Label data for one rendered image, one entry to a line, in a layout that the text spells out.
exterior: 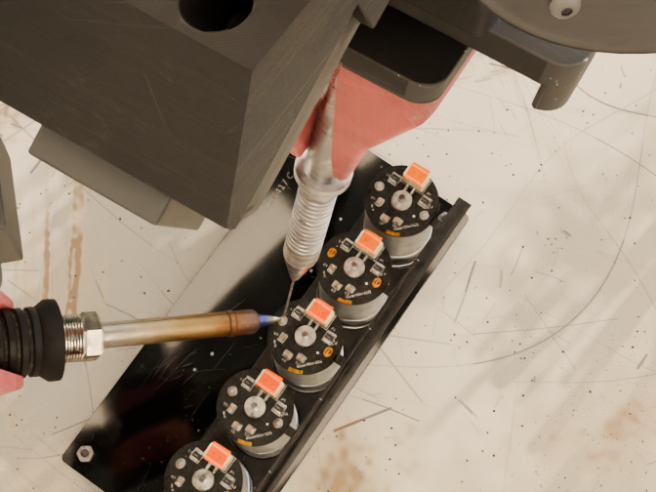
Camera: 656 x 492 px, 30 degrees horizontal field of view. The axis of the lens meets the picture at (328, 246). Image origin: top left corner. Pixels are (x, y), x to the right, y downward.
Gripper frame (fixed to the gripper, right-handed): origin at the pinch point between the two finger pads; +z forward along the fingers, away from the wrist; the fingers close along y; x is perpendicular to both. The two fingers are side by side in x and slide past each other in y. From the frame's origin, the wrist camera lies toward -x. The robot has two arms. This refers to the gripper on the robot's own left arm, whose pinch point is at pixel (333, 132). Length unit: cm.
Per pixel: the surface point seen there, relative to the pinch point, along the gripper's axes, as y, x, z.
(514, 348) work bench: 7.1, 6.1, 14.5
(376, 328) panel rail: 2.8, 1.1, 9.7
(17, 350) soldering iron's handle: -5.5, -6.6, 7.6
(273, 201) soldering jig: -3.4, 5.9, 13.4
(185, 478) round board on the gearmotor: 0.0, -5.7, 12.1
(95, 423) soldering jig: -4.7, -3.9, 16.9
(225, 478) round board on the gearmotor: 1.0, -5.1, 11.7
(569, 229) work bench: 6.8, 10.9, 12.8
